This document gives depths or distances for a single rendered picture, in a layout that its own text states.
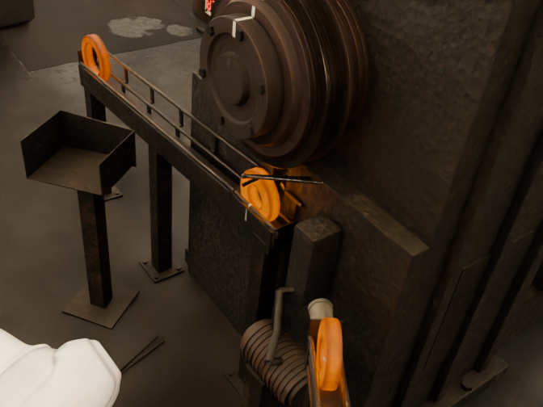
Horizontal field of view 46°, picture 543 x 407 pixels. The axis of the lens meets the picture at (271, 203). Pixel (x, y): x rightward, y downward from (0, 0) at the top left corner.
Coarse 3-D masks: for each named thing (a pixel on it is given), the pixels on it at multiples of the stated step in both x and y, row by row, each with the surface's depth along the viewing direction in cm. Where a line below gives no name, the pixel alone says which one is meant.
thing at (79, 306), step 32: (64, 128) 205; (96, 128) 200; (32, 160) 194; (64, 160) 202; (96, 160) 202; (128, 160) 198; (96, 192) 188; (96, 224) 207; (96, 256) 216; (96, 288) 226; (128, 288) 240; (96, 320) 227
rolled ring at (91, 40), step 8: (88, 40) 240; (96, 40) 237; (88, 48) 246; (96, 48) 236; (104, 48) 237; (88, 56) 248; (104, 56) 237; (88, 64) 248; (104, 64) 237; (96, 72) 248; (104, 72) 239; (104, 80) 243
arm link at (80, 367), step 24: (0, 336) 82; (0, 360) 79; (24, 360) 78; (48, 360) 78; (72, 360) 78; (96, 360) 79; (0, 384) 77; (24, 384) 76; (48, 384) 77; (72, 384) 77; (96, 384) 78
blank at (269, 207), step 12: (252, 168) 174; (264, 180) 167; (252, 192) 176; (264, 192) 168; (276, 192) 168; (252, 204) 176; (264, 204) 170; (276, 204) 168; (264, 216) 172; (276, 216) 172
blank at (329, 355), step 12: (324, 324) 136; (336, 324) 135; (324, 336) 135; (336, 336) 132; (324, 348) 134; (336, 348) 131; (324, 360) 132; (336, 360) 130; (324, 372) 131; (336, 372) 130; (324, 384) 132; (336, 384) 132
